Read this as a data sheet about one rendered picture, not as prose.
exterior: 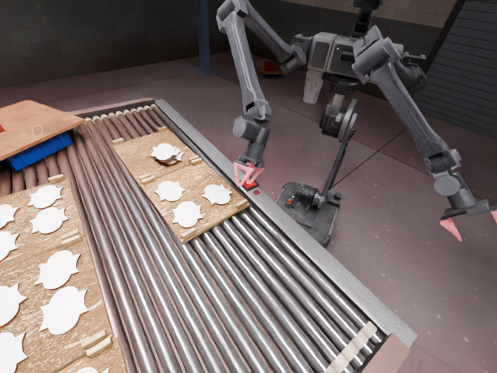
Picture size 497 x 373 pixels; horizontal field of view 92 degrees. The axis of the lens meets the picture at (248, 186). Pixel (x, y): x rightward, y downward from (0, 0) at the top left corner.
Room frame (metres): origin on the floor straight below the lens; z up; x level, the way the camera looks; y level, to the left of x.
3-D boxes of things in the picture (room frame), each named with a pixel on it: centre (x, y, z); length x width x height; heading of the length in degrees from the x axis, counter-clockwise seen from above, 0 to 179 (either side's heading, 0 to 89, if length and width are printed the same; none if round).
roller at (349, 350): (0.93, 0.25, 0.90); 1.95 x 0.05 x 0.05; 40
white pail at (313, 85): (4.39, -1.00, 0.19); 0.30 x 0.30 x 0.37
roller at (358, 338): (0.97, 0.21, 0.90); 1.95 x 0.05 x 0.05; 40
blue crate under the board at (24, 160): (1.05, 1.24, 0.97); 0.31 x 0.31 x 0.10; 68
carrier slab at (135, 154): (1.10, 0.54, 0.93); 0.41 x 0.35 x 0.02; 43
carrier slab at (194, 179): (0.79, 0.25, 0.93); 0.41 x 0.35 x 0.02; 43
